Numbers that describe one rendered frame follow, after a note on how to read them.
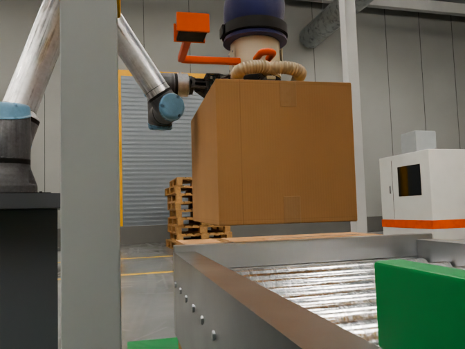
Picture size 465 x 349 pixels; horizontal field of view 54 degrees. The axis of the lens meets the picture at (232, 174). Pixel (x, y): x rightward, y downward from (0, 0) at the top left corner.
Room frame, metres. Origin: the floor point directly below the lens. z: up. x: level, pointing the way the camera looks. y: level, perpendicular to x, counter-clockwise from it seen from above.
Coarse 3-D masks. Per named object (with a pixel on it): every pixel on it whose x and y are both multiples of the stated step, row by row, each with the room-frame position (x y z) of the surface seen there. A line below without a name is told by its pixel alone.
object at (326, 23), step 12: (336, 0) 9.60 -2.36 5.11; (360, 0) 8.97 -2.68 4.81; (372, 0) 8.95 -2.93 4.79; (324, 12) 10.17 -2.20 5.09; (336, 12) 9.72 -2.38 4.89; (312, 24) 10.74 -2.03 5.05; (324, 24) 10.32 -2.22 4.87; (336, 24) 10.10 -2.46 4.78; (300, 36) 11.44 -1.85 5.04; (312, 36) 10.97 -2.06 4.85; (324, 36) 10.78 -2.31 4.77
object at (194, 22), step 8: (176, 16) 1.15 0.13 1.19; (184, 16) 1.15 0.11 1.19; (192, 16) 1.16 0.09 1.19; (200, 16) 1.16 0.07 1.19; (208, 16) 1.16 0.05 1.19; (176, 24) 1.15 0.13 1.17; (184, 24) 1.15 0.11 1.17; (192, 24) 1.15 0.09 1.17; (200, 24) 1.16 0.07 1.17; (208, 24) 1.16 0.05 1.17; (176, 32) 1.22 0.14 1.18; (184, 32) 1.16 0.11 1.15; (192, 32) 1.16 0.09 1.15; (200, 32) 1.16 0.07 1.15; (208, 32) 1.17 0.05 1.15; (176, 40) 1.22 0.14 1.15; (184, 40) 1.22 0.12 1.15; (192, 40) 1.22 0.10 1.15; (200, 40) 1.22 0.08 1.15
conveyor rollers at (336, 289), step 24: (336, 264) 1.15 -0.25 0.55; (360, 264) 1.16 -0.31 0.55; (432, 264) 1.11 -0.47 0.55; (288, 288) 0.83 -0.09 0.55; (312, 288) 0.84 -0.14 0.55; (336, 288) 0.85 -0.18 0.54; (360, 288) 0.85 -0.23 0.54; (336, 312) 0.65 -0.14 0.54; (360, 312) 0.66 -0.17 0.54; (360, 336) 0.55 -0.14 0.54
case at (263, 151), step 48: (240, 96) 1.24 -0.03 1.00; (288, 96) 1.27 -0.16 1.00; (336, 96) 1.30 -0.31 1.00; (192, 144) 1.77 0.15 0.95; (240, 144) 1.24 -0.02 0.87; (288, 144) 1.27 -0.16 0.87; (336, 144) 1.30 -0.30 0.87; (192, 192) 1.81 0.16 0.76; (240, 192) 1.24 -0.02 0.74; (288, 192) 1.27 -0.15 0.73; (336, 192) 1.30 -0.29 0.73
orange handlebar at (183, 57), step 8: (184, 48) 1.32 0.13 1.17; (264, 48) 1.39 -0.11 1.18; (272, 48) 1.40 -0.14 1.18; (184, 56) 1.39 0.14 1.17; (192, 56) 1.45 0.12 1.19; (200, 56) 1.45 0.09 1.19; (256, 56) 1.43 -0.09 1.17; (272, 56) 1.41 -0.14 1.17; (224, 64) 1.48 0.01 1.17; (232, 64) 1.48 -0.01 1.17
